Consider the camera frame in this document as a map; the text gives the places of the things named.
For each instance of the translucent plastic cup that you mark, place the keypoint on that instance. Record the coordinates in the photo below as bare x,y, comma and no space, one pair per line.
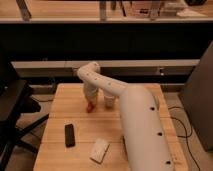
109,101

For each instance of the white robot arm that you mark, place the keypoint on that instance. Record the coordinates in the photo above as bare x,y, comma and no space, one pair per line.
146,144

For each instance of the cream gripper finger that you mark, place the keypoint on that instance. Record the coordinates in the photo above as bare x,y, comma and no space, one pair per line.
93,101

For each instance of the grey cabinet at right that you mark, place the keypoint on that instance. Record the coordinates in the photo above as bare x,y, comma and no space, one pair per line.
197,99

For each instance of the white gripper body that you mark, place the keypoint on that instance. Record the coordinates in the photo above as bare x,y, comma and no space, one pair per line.
89,90

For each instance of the white sponge block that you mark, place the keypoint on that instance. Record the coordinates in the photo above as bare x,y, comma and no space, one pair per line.
99,150

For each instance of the black office chair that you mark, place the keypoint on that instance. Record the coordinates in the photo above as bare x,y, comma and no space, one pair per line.
15,99

